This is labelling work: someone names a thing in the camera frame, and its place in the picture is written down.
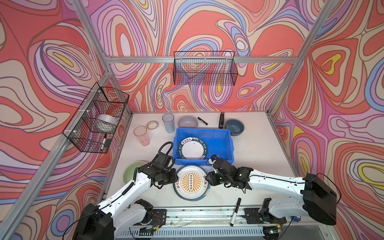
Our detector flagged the orange sunburst plate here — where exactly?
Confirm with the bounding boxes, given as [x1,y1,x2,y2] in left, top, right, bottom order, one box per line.
[174,165,210,202]

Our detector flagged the green rimmed lettered plate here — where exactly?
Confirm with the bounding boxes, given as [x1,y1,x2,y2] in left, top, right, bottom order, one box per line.
[178,137,208,160]

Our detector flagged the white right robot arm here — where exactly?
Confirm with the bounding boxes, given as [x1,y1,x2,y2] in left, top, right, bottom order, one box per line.
[205,155,339,226]

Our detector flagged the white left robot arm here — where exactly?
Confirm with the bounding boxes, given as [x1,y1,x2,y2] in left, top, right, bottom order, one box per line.
[72,152,178,240]

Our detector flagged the blue plastic bin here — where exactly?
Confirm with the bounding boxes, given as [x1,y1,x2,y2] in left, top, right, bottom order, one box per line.
[173,128,235,166]

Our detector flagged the light green bowl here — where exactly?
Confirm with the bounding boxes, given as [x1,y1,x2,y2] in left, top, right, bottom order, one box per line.
[123,161,146,184]

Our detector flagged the pink translucent plastic cup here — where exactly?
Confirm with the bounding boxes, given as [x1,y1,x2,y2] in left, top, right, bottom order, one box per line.
[134,126,150,146]

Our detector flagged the roll of double-sided tape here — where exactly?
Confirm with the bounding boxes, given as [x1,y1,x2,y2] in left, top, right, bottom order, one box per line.
[147,121,159,131]

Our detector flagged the dark teal bowl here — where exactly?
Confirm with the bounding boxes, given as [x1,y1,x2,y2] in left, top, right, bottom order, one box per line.
[224,119,245,136]

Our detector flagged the black flashlight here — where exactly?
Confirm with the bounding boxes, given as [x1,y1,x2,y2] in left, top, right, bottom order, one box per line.
[218,112,225,129]

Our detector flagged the blue frosted plastic cup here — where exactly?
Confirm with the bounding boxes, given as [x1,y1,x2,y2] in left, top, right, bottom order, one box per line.
[162,113,175,133]

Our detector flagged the grey ceramic bowl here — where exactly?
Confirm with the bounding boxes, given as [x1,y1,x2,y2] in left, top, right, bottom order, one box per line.
[178,116,199,129]

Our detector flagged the black marker near bowls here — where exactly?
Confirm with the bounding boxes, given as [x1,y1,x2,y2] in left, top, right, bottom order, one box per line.
[195,115,209,126]

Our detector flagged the marker in left basket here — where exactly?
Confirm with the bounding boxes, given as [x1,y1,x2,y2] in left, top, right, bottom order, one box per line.
[100,134,107,151]

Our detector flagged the clear tape roll in basket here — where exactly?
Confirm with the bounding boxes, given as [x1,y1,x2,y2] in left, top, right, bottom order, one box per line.
[95,114,118,134]

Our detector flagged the black marker on front rail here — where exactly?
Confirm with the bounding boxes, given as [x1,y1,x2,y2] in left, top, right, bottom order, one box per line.
[230,198,242,227]

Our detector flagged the aluminium front rail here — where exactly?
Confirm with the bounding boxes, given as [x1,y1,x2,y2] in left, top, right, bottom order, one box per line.
[151,206,287,228]

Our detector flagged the black wire basket on left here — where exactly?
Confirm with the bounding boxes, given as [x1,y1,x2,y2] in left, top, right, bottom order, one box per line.
[63,83,130,154]

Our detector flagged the black wire basket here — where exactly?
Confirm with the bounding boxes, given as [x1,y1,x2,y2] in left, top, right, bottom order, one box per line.
[63,83,130,154]
[173,50,238,86]

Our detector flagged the black wire basket on back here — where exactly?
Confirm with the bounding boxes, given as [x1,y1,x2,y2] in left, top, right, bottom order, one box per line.
[173,50,238,86]

